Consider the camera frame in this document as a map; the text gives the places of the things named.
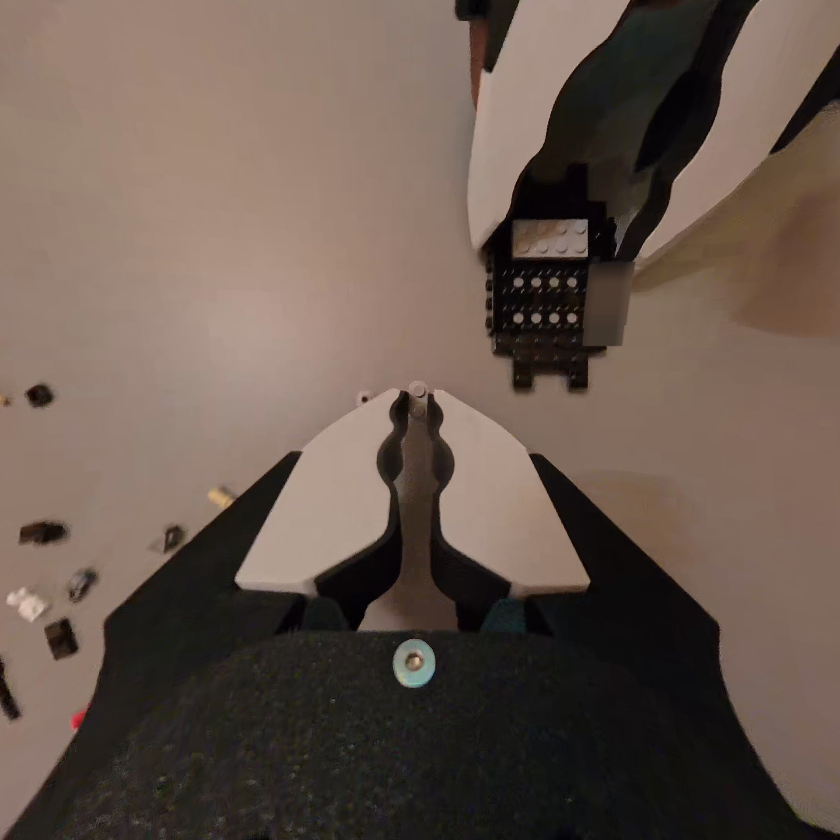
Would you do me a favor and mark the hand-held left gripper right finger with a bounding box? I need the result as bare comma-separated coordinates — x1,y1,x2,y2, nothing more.
428,389,592,597

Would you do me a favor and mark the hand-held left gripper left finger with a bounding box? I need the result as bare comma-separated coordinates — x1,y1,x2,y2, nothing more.
235,388,403,595

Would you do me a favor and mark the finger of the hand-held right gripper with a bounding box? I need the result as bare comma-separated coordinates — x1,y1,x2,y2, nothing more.
617,0,840,277
467,0,637,252

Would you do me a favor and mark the light grey brick plate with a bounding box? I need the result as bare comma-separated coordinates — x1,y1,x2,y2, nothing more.
512,220,589,258

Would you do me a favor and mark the black brick plate assembly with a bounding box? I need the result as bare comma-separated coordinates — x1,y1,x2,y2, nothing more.
484,164,632,395

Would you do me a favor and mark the pile of small brick pieces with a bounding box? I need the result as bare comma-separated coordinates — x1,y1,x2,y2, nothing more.
0,381,238,732

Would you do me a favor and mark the grey desk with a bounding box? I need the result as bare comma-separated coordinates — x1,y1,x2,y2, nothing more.
0,0,840,834

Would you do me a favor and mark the person's right hand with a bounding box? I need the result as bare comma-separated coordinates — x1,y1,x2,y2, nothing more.
470,16,490,109

